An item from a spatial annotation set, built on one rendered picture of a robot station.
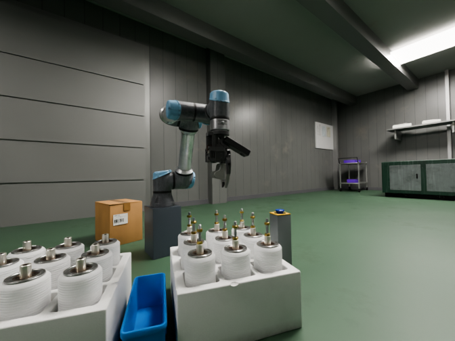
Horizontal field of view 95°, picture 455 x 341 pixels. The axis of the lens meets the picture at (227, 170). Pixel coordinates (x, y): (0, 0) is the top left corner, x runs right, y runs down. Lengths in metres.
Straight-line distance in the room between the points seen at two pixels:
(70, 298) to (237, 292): 0.42
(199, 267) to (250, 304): 0.19
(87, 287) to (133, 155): 2.59
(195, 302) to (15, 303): 0.41
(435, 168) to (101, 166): 5.25
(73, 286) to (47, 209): 2.46
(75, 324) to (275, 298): 0.52
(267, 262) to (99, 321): 0.47
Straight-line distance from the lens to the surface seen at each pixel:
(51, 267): 0.82
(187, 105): 0.87
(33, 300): 0.74
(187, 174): 1.37
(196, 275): 0.68
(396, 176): 5.16
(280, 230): 0.99
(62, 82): 3.27
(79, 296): 0.69
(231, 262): 0.70
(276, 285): 0.75
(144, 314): 0.95
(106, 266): 0.80
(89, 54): 3.44
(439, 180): 5.05
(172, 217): 1.38
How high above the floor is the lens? 0.49
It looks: 1 degrees up
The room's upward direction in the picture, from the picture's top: 1 degrees counter-clockwise
